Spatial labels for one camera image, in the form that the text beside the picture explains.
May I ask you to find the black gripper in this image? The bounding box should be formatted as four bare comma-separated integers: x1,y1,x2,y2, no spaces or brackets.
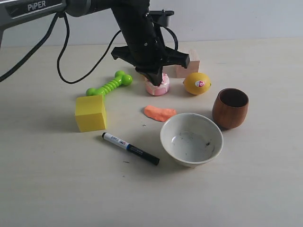
111,40,189,87

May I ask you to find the orange putty blob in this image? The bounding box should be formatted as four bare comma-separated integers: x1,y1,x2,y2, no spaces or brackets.
143,105,177,122

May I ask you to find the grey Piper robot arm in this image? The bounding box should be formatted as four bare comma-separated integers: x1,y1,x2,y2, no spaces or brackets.
0,0,190,87

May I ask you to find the pink strawberry cake toy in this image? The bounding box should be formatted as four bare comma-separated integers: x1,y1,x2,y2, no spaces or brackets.
145,73,170,96

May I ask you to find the green bone dog toy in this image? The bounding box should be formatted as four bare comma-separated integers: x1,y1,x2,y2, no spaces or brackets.
86,70,133,96

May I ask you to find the light wooden cube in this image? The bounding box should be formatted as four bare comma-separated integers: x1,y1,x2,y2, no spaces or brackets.
175,48,200,78

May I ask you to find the yellow lemon with sticker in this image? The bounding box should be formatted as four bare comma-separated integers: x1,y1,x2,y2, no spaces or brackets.
183,72,212,95

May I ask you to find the white ceramic bowl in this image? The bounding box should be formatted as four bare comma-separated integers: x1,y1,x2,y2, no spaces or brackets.
160,113,223,167

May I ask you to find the yellow foam cube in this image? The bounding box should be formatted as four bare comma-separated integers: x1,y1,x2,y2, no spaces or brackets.
74,95,107,132

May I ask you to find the black and white marker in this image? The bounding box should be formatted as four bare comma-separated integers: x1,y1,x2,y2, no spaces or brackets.
102,132,160,166

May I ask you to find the brown wooden cup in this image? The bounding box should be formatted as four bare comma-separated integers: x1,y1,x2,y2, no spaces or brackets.
212,88,249,130

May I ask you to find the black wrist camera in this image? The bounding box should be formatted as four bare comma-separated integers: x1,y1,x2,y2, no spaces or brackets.
149,9,175,27

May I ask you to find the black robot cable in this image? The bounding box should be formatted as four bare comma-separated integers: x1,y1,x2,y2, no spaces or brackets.
0,10,178,84

